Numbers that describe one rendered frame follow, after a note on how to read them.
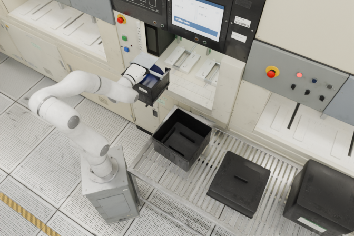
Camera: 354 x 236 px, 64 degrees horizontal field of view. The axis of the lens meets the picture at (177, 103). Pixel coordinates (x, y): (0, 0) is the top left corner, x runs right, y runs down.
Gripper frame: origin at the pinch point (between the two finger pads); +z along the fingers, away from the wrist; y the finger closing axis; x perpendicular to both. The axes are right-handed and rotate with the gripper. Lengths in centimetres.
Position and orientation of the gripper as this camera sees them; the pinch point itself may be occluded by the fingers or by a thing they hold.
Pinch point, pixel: (145, 62)
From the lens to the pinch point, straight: 171.3
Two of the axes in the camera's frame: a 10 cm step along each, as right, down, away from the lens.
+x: 0.1, -5.9, -8.1
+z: 5.2, -6.9, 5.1
